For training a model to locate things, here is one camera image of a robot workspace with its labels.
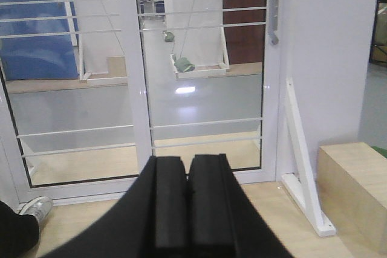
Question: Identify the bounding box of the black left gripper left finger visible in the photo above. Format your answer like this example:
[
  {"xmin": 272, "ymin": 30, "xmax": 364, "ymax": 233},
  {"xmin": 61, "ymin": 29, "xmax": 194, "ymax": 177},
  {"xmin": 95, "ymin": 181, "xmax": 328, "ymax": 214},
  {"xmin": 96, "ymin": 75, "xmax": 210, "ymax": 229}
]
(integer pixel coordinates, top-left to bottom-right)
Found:
[{"xmin": 47, "ymin": 156, "xmax": 188, "ymax": 257}]

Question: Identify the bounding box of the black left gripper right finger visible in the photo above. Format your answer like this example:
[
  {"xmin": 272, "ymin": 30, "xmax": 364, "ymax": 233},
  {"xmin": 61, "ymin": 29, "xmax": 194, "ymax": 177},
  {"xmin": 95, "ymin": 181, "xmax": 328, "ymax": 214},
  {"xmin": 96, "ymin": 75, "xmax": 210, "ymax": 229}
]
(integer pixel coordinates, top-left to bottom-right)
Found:
[{"xmin": 189, "ymin": 154, "xmax": 292, "ymax": 257}]

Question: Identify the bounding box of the white framed sliding glass door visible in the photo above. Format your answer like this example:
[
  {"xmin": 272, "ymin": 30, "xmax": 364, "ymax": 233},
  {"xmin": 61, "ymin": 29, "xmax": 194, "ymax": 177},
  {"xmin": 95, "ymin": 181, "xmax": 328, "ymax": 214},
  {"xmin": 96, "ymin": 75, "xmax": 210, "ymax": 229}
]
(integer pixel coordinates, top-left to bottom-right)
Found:
[{"xmin": 136, "ymin": 0, "xmax": 279, "ymax": 183}]

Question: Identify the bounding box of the silver door handle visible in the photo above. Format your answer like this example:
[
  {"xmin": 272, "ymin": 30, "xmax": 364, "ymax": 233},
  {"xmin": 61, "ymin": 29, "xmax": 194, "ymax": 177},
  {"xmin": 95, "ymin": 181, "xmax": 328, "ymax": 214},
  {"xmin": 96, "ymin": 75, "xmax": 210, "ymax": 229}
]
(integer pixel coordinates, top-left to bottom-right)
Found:
[{"xmin": 267, "ymin": 0, "xmax": 279, "ymax": 45}]

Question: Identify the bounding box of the white fixed glass door panel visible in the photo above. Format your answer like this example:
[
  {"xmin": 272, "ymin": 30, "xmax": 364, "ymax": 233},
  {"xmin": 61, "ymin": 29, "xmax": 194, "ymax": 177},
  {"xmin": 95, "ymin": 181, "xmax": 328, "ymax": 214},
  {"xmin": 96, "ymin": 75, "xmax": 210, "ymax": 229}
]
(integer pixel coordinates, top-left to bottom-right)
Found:
[{"xmin": 1, "ymin": 0, "xmax": 151, "ymax": 203}]

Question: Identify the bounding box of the blue door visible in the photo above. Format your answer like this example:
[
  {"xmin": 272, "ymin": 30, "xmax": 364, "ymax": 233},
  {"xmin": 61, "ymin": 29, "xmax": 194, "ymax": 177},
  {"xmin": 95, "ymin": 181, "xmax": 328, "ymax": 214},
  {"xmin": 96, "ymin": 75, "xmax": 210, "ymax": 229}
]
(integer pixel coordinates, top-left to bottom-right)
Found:
[{"xmin": 1, "ymin": 0, "xmax": 79, "ymax": 80}]

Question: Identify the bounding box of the silver sneaker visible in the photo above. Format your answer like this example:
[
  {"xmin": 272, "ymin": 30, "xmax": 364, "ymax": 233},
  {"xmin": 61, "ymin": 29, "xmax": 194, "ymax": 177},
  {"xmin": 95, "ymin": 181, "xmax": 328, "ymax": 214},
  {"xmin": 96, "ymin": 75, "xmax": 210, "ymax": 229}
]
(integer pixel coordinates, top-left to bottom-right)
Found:
[{"xmin": 19, "ymin": 196, "xmax": 53, "ymax": 225}]

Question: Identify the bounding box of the black trouser leg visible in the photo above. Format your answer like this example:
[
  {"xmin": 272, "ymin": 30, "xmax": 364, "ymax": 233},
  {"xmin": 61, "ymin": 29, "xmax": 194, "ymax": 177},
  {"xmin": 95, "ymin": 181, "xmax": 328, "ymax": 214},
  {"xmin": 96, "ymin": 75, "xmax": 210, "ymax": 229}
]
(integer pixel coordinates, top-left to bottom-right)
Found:
[{"xmin": 1, "ymin": 201, "xmax": 40, "ymax": 257}]

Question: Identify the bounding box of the light wooden box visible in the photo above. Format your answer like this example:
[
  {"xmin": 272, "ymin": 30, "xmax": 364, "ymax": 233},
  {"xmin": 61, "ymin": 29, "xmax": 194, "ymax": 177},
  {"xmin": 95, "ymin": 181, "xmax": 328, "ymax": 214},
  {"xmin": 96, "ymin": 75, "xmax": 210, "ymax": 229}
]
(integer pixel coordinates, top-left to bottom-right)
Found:
[{"xmin": 317, "ymin": 143, "xmax": 386, "ymax": 257}]

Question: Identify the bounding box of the green sandbag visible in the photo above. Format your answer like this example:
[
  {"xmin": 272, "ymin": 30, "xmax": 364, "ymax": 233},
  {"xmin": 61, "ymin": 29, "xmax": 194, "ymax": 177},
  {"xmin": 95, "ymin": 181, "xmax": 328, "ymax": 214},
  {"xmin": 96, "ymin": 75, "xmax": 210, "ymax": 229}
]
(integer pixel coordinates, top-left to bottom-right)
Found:
[{"xmin": 174, "ymin": 57, "xmax": 195, "ymax": 73}]

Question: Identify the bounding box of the white door frame with brace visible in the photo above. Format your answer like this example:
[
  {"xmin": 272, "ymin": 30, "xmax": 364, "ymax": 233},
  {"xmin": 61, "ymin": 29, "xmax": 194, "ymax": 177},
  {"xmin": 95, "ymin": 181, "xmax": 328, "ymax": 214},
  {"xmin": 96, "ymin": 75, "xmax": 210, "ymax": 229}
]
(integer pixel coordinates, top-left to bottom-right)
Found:
[{"xmin": 276, "ymin": 0, "xmax": 376, "ymax": 237}]

